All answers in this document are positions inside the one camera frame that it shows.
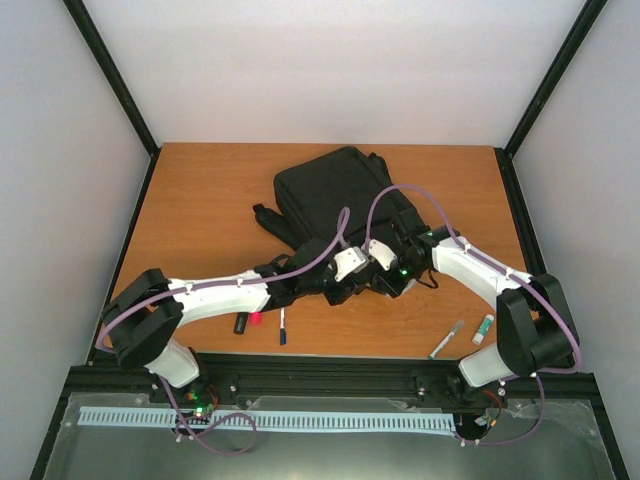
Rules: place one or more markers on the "grey whiteboard marker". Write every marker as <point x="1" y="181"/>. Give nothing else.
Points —
<point x="449" y="336"/>

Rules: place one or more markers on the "white glue stick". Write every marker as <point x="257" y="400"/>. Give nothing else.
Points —
<point x="483" y="329"/>

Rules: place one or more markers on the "light blue cable duct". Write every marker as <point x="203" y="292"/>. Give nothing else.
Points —
<point x="271" y="421"/>

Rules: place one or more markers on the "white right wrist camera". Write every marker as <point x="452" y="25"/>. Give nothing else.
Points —
<point x="382" y="254"/>

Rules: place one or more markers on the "black frame post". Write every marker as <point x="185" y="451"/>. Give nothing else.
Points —
<point x="580" y="29"/>
<point x="110" y="71"/>

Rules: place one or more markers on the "black student backpack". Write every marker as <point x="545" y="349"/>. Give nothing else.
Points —
<point x="310" y="197"/>

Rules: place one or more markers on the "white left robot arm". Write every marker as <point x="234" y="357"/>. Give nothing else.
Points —
<point x="139" y="325"/>

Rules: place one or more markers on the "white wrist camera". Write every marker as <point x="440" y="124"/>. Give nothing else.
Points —
<point x="348" y="261"/>
<point x="382" y="254"/>

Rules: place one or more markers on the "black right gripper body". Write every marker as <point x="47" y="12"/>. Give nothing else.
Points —
<point x="396" y="286"/>

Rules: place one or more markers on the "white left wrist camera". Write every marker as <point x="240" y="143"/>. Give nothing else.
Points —
<point x="348" y="261"/>

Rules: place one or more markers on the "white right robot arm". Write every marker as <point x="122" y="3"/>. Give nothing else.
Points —
<point x="534" y="326"/>

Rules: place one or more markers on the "blue ballpoint pen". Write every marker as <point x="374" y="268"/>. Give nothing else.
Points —
<point x="282" y="328"/>

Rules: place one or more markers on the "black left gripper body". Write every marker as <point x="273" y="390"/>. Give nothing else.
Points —
<point x="340" y="296"/>

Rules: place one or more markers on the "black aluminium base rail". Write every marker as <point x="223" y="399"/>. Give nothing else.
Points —
<point x="236" y="379"/>

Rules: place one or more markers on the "green highlighter marker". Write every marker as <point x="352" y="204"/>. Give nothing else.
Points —
<point x="241" y="322"/>

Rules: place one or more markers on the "black left frame post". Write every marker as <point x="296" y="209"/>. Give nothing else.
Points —
<point x="110" y="71"/>

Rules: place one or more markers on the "black right frame post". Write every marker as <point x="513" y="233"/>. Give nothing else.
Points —
<point x="580" y="29"/>

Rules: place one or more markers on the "pink highlighter marker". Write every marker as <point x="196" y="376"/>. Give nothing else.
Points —
<point x="255" y="319"/>

